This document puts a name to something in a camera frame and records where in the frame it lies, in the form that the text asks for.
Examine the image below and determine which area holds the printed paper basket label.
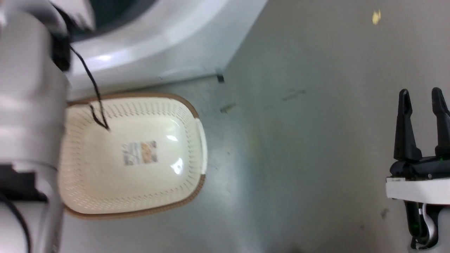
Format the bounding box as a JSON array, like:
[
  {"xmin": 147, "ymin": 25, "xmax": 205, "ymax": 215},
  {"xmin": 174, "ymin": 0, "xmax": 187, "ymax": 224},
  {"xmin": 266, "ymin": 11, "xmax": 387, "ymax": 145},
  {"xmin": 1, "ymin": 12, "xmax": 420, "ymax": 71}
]
[{"xmin": 122, "ymin": 141, "xmax": 158, "ymax": 166}]

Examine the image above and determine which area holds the cream plastic laundry basket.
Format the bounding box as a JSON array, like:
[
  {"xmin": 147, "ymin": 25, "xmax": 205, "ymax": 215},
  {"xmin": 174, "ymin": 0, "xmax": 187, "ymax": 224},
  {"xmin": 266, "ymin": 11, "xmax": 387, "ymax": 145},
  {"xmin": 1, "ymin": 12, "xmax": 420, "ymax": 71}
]
[{"xmin": 58, "ymin": 92, "xmax": 208, "ymax": 220}]

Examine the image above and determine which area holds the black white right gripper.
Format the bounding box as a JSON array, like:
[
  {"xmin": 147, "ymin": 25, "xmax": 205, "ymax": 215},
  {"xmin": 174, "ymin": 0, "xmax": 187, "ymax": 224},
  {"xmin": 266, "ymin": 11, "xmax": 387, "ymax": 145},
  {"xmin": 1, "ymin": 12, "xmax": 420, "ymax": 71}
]
[{"xmin": 386, "ymin": 87, "xmax": 450, "ymax": 205}]

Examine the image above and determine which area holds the white washing machine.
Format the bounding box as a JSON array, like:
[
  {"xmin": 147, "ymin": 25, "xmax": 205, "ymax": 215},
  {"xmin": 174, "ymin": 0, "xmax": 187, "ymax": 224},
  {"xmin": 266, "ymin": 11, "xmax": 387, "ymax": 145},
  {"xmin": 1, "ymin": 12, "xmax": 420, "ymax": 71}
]
[{"xmin": 65, "ymin": 0, "xmax": 269, "ymax": 101}]

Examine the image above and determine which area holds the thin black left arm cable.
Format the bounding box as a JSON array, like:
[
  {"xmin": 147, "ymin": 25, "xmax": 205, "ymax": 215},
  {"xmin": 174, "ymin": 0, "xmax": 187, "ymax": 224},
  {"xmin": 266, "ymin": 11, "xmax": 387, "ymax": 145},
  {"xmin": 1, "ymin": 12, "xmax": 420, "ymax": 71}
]
[{"xmin": 69, "ymin": 45, "xmax": 111, "ymax": 132}]

